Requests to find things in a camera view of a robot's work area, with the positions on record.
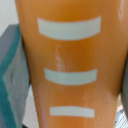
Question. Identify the teal grey gripper left finger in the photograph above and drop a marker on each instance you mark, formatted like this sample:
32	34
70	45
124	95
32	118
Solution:
14	78

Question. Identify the teal grey gripper right finger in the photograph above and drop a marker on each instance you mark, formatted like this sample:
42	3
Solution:
124	90

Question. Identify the yellow toy bread loaf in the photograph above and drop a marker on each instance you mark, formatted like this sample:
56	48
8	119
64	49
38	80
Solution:
76	52

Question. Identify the white woven placemat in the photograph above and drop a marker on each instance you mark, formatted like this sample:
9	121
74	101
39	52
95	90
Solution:
8	14

